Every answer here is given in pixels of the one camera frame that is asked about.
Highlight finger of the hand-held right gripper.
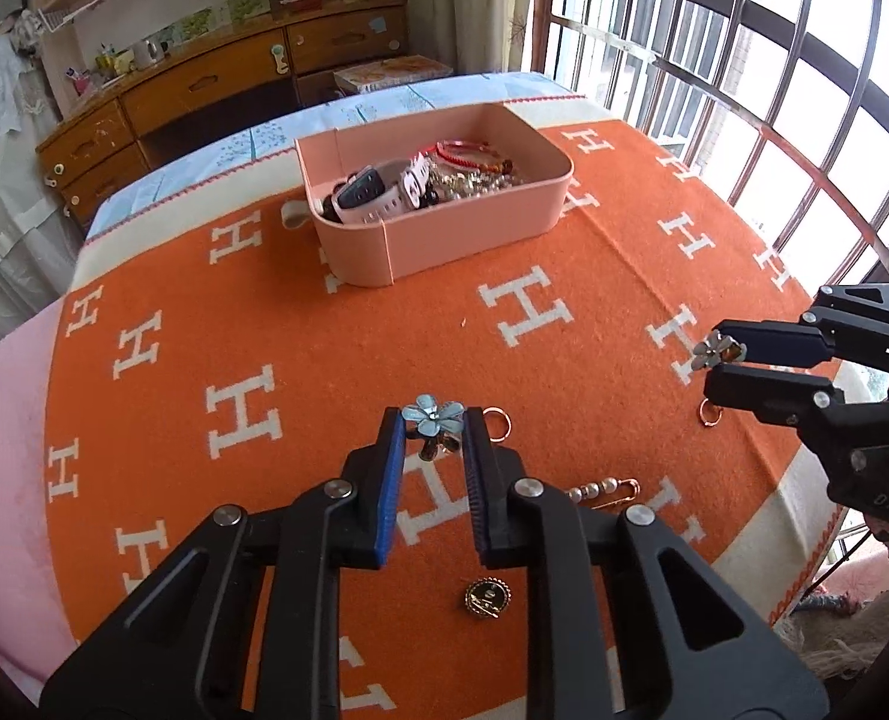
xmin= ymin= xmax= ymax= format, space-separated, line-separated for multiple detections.
xmin=703 ymin=362 xmax=848 ymax=430
xmin=714 ymin=283 xmax=889 ymax=370

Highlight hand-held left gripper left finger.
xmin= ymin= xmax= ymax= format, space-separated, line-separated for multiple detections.
xmin=40 ymin=406 xmax=408 ymax=720

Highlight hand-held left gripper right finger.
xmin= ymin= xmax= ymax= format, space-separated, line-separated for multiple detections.
xmin=461 ymin=406 xmax=828 ymax=720

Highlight blue flower earring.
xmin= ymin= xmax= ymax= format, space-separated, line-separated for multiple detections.
xmin=692 ymin=330 xmax=747 ymax=427
xmin=400 ymin=394 xmax=516 ymax=462

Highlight pink rectangular box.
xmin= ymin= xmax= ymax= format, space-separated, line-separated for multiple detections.
xmin=295 ymin=103 xmax=575 ymax=288

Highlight silver leaf brooch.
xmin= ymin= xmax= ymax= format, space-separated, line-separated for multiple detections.
xmin=430 ymin=167 xmax=524 ymax=203

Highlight red cord bracelet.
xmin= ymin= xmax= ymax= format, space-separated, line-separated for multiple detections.
xmin=436 ymin=139 xmax=521 ymax=175

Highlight pearl safety pin brooch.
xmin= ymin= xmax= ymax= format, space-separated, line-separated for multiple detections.
xmin=566 ymin=476 xmax=641 ymax=505

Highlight orange patterned blanket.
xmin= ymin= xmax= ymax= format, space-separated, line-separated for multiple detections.
xmin=43 ymin=101 xmax=846 ymax=720

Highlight metal window grille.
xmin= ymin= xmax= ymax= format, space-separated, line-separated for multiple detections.
xmin=523 ymin=0 xmax=889 ymax=361

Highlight pink bed blanket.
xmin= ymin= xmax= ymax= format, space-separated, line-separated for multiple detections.
xmin=0 ymin=300 xmax=86 ymax=683

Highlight light blue tablecloth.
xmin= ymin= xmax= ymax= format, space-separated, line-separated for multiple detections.
xmin=85 ymin=71 xmax=588 ymax=241

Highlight stack of books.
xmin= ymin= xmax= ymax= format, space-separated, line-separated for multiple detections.
xmin=332 ymin=55 xmax=455 ymax=96

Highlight wooden desk with drawers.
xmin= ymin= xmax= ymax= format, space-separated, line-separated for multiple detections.
xmin=35 ymin=0 xmax=410 ymax=230

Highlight beige curtain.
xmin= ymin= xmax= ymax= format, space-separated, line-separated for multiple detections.
xmin=362 ymin=0 xmax=558 ymax=80

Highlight white lace cover cloth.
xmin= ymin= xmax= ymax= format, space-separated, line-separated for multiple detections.
xmin=0 ymin=11 xmax=86 ymax=361

